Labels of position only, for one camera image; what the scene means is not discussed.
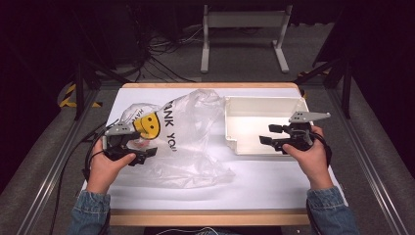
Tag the white table cover sheet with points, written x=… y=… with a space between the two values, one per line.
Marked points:
x=254 y=186

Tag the yellow black striped floor tape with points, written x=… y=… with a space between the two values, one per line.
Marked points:
x=67 y=101

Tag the person's left hand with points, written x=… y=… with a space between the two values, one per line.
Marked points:
x=102 y=173

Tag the aluminium rail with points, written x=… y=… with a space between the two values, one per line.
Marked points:
x=365 y=156
x=55 y=169

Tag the black metal stand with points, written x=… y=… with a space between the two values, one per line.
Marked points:
x=346 y=88

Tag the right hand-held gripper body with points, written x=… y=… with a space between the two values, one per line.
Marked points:
x=300 y=132

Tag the person's right hand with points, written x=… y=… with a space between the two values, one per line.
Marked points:
x=313 y=163

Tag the black tripod stand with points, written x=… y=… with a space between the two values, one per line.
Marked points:
x=80 y=91

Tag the white metal stand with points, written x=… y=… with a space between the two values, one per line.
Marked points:
x=244 y=19

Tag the clear smiley-face plastic bag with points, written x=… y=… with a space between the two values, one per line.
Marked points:
x=186 y=130

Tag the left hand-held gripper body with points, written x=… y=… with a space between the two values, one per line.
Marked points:
x=117 y=143

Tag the white plastic tray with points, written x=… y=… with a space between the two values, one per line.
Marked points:
x=254 y=127

